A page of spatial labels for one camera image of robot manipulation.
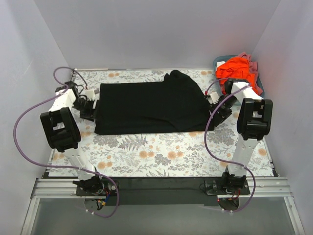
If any aluminium mounting rail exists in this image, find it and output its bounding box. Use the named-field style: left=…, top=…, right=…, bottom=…
left=31, top=177, right=293, bottom=198

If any teal plastic laundry basket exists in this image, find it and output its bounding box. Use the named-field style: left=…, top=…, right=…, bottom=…
left=213, top=55, right=265, bottom=97

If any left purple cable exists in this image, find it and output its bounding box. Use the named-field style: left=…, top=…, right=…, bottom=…
left=13, top=66, right=120, bottom=218

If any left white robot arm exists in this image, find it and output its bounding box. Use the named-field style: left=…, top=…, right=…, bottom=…
left=40, top=81, right=104, bottom=195

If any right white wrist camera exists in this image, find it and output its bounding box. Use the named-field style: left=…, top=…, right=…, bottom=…
left=205, top=92, right=220, bottom=104

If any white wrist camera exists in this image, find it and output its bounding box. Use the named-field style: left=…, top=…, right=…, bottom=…
left=205, top=92, right=220, bottom=104
left=84, top=90, right=99, bottom=100

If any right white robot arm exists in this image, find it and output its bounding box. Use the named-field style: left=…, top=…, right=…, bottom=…
left=204, top=78, right=273, bottom=195

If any orange t-shirt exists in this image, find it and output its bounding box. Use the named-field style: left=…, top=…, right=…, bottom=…
left=215, top=56, right=253, bottom=83

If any black t-shirt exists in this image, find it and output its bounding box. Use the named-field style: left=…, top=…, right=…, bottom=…
left=94, top=70, right=210, bottom=135

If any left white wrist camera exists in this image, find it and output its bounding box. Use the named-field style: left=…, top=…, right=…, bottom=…
left=84, top=90, right=99, bottom=100

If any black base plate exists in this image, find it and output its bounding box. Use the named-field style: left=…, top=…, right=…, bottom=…
left=73, top=177, right=250, bottom=206

